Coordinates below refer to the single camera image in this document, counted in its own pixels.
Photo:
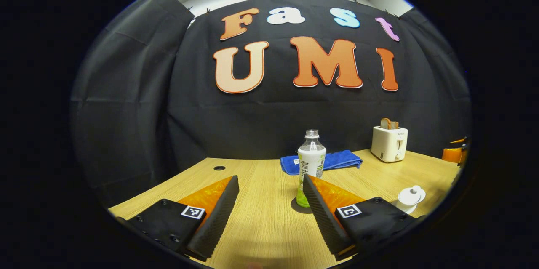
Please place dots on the bread slice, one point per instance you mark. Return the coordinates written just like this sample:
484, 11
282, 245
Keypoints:
394, 125
385, 123

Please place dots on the clear water bottle green tea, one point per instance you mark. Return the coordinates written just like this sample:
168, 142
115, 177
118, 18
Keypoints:
311, 161

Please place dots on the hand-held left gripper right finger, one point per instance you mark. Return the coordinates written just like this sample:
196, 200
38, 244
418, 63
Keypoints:
320, 210

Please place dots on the blue towel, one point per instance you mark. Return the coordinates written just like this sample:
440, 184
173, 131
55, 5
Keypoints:
341, 160

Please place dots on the black backdrop cloth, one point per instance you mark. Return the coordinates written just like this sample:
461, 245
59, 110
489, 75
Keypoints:
269, 121

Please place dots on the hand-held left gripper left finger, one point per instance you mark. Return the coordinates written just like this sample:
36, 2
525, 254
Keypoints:
219, 210

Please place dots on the white toaster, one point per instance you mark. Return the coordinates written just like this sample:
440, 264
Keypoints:
388, 145

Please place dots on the white teacup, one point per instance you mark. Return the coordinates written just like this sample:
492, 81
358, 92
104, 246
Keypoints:
406, 208

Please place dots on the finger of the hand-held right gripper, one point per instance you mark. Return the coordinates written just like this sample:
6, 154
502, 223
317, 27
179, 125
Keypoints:
452, 155

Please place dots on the dark round coaster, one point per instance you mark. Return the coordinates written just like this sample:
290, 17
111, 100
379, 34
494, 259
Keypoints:
294, 208

